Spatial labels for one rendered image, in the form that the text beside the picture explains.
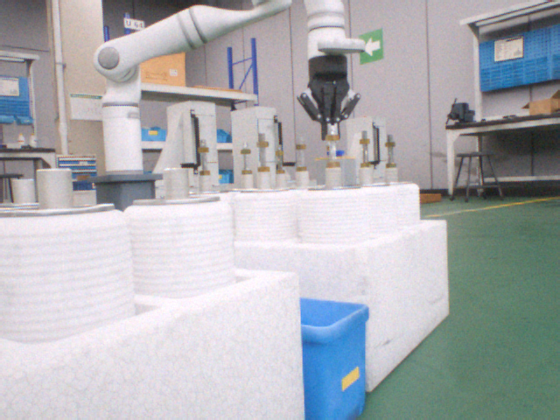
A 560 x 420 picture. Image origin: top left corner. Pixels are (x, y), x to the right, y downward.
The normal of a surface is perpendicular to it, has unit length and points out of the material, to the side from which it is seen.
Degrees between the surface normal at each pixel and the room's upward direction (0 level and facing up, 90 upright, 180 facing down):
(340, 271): 90
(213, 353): 90
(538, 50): 90
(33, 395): 90
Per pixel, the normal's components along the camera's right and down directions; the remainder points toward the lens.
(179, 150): 0.66, 0.01
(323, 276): -0.53, 0.07
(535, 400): -0.04, -1.00
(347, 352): 0.84, 0.03
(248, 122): -0.74, 0.07
